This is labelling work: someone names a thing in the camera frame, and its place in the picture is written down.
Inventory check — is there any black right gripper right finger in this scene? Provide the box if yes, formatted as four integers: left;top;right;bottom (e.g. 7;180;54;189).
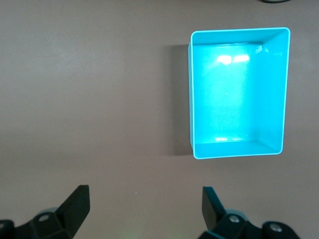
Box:
202;186;300;239

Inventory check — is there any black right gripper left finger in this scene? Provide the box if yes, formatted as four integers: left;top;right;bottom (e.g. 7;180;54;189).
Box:
0;184;91;239

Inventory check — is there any teal plastic bin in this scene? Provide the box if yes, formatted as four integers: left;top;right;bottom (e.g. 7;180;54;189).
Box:
187;26;292;160

